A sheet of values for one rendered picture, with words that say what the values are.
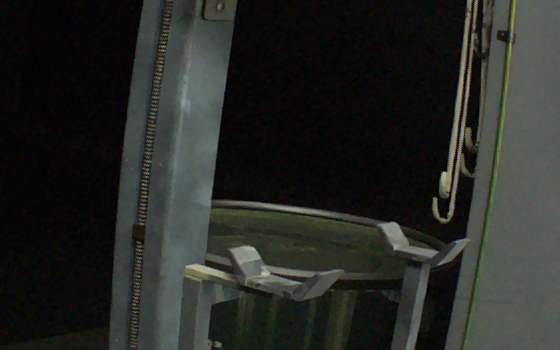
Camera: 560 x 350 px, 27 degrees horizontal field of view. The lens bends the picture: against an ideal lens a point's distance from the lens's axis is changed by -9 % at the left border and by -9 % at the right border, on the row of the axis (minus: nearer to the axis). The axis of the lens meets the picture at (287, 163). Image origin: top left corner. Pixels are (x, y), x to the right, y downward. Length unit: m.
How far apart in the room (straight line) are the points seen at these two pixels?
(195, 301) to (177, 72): 0.19
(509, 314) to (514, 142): 0.20
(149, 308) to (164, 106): 0.17
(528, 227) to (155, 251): 0.51
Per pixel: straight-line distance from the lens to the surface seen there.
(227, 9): 1.00
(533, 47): 1.36
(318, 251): 2.16
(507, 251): 1.38
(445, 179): 1.42
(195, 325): 0.89
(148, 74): 1.00
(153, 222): 1.00
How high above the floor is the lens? 1.29
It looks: 8 degrees down
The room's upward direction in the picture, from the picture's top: 7 degrees clockwise
